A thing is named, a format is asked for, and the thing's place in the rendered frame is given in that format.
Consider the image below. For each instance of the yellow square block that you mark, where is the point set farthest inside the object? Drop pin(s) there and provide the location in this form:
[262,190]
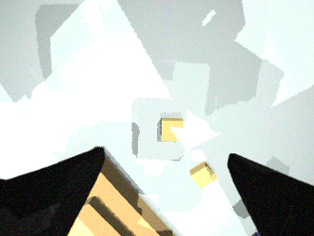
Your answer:
[172,129]
[202,174]

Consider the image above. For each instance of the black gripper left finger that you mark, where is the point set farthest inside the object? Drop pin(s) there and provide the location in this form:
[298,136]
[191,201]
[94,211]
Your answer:
[46,202]

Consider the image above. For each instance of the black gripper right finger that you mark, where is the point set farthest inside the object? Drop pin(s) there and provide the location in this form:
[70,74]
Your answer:
[278,204]

